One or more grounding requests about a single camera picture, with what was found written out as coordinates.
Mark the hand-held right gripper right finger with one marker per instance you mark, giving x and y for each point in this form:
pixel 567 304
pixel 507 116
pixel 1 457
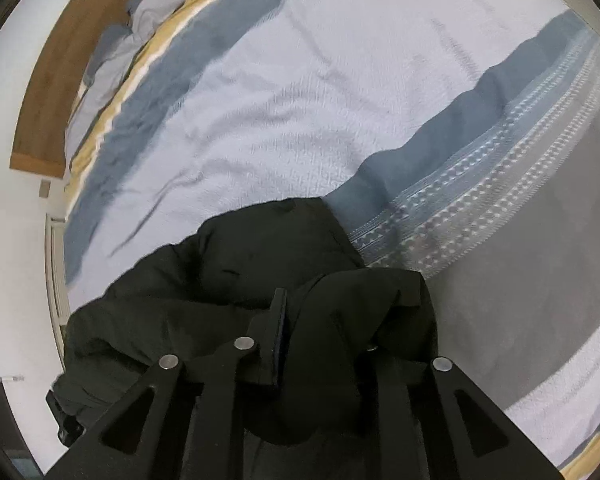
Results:
pixel 450 390

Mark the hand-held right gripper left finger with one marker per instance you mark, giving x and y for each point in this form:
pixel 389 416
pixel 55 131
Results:
pixel 277 330

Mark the black puffer jacket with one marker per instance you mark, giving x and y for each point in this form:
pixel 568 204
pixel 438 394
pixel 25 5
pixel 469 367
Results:
pixel 260 260

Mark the striped duvet bed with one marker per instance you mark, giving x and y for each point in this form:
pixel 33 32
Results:
pixel 280 110

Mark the wooden headboard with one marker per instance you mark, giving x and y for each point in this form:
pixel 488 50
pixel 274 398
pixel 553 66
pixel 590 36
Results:
pixel 55 85

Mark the wall switch plate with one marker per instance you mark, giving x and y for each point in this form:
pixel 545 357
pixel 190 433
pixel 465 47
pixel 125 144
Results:
pixel 45 188

